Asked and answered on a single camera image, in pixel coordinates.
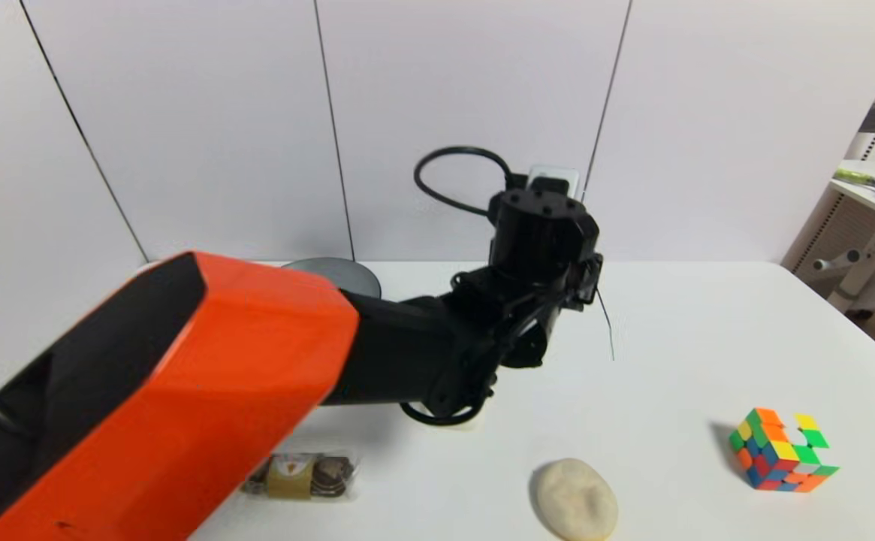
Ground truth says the gray round plate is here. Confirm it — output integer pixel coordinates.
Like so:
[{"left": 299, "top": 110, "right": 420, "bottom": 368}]
[{"left": 281, "top": 257, "right": 383, "bottom": 301}]

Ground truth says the wrapped chocolate balls pack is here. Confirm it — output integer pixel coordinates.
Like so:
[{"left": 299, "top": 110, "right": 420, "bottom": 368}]
[{"left": 240, "top": 449, "right": 360, "bottom": 501}]

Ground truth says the multicolour puzzle cube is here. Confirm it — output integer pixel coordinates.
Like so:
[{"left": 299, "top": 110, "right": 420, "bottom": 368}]
[{"left": 728, "top": 407, "right": 840, "bottom": 493}]

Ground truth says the white desk top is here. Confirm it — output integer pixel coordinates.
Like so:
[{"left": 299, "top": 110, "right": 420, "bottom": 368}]
[{"left": 830, "top": 160, "right": 875, "bottom": 235}]

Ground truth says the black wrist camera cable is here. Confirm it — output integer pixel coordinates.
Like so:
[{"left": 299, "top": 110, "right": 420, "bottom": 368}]
[{"left": 413, "top": 146, "right": 517, "bottom": 220}]

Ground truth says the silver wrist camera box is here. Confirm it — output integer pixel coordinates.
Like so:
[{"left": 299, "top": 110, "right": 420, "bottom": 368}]
[{"left": 527, "top": 166, "right": 581, "bottom": 201}]

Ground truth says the thin black wire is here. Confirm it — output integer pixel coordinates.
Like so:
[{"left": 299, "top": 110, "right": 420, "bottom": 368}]
[{"left": 594, "top": 283, "right": 617, "bottom": 362}]

